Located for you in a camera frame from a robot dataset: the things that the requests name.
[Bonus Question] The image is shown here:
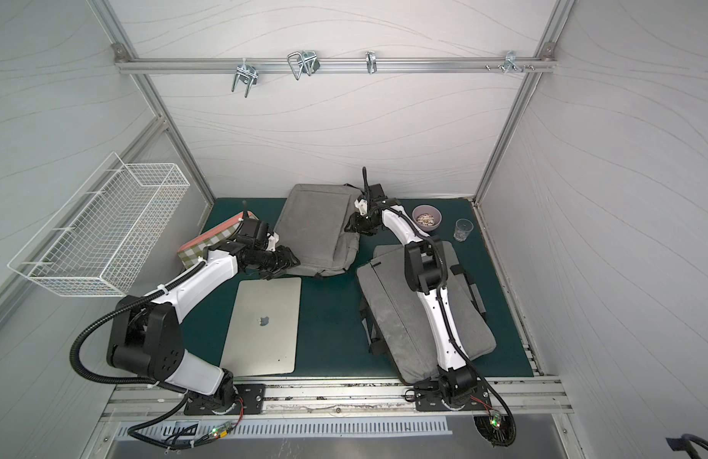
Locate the grey zippered laptop bag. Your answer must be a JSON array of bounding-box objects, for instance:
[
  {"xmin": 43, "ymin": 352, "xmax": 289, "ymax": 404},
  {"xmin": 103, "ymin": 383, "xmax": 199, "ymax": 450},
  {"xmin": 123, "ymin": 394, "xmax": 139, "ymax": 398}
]
[{"xmin": 275, "ymin": 184, "xmax": 361, "ymax": 277}]

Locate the silver apple laptop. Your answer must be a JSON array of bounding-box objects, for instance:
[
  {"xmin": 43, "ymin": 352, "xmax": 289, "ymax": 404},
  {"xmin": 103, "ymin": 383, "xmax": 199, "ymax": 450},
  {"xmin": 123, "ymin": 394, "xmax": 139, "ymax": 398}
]
[{"xmin": 220, "ymin": 277, "xmax": 302, "ymax": 378}]

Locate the grey laptop sleeve bag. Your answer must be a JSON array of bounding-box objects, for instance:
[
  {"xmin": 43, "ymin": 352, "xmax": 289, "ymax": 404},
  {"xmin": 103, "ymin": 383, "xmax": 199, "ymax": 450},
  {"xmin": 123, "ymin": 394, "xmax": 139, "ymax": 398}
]
[{"xmin": 357, "ymin": 245, "xmax": 497, "ymax": 384}]

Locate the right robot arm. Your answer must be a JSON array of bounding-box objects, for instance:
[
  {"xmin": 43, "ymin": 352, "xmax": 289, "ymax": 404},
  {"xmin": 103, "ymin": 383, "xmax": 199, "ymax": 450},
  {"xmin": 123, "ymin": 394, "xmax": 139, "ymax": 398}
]
[{"xmin": 344, "ymin": 184, "xmax": 480, "ymax": 404}]

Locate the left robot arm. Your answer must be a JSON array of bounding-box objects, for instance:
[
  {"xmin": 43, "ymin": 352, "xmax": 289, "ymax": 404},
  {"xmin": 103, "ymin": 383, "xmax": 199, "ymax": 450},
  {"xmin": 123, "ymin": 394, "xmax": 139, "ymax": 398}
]
[{"xmin": 106, "ymin": 217, "xmax": 300, "ymax": 410}]

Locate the pink bowl with contents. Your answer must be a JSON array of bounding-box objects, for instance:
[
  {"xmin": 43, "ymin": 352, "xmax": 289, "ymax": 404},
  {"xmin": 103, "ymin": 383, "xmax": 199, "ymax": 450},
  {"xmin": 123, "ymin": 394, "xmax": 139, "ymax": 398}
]
[{"xmin": 411, "ymin": 205, "xmax": 442, "ymax": 233}]

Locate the green checkered cloth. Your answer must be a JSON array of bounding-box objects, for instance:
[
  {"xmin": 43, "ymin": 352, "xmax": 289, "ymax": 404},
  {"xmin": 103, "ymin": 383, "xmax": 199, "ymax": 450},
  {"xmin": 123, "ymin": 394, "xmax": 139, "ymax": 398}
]
[{"xmin": 177, "ymin": 219, "xmax": 240, "ymax": 269}]

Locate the clear plastic cup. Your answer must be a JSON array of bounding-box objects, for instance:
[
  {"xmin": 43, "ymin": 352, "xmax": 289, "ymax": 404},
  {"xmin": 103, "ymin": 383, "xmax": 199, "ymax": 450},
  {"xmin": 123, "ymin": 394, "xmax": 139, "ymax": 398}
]
[{"xmin": 454, "ymin": 218, "xmax": 475, "ymax": 242}]

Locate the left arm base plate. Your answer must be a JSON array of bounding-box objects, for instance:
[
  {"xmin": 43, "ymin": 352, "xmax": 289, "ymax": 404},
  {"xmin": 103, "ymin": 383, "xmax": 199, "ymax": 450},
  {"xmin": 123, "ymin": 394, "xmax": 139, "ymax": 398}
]
[{"xmin": 183, "ymin": 384, "xmax": 266, "ymax": 416}]

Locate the white wire basket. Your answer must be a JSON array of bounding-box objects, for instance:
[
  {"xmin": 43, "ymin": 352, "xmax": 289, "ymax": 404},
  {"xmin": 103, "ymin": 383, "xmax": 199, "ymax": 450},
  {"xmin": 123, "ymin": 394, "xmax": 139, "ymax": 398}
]
[{"xmin": 7, "ymin": 153, "xmax": 189, "ymax": 298}]

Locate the aluminium crossbar rail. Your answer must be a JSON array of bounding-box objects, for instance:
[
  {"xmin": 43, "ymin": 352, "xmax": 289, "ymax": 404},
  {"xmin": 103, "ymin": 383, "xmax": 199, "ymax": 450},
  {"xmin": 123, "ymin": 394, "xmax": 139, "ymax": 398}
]
[{"xmin": 111, "ymin": 43, "xmax": 558, "ymax": 76}]

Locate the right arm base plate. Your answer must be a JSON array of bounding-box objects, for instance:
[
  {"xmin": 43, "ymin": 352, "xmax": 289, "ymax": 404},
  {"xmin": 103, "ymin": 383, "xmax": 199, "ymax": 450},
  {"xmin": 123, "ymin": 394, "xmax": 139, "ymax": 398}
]
[{"xmin": 403, "ymin": 381, "xmax": 493, "ymax": 413}]

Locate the white slotted cable duct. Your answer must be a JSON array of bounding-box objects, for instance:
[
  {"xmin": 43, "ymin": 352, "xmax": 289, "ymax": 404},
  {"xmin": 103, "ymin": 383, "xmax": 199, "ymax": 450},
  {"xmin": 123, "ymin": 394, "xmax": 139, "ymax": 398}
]
[{"xmin": 141, "ymin": 416, "xmax": 453, "ymax": 442}]

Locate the left black cable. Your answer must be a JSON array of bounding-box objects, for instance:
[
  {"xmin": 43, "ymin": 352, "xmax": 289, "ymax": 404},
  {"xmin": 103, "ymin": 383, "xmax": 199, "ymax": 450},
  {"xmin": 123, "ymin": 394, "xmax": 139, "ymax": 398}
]
[{"xmin": 69, "ymin": 260, "xmax": 246, "ymax": 451}]

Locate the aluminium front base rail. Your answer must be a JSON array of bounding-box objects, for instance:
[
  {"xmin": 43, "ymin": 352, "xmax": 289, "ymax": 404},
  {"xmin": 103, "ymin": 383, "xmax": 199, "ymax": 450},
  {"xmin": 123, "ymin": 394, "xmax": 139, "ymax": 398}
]
[{"xmin": 100, "ymin": 376, "xmax": 574, "ymax": 422}]

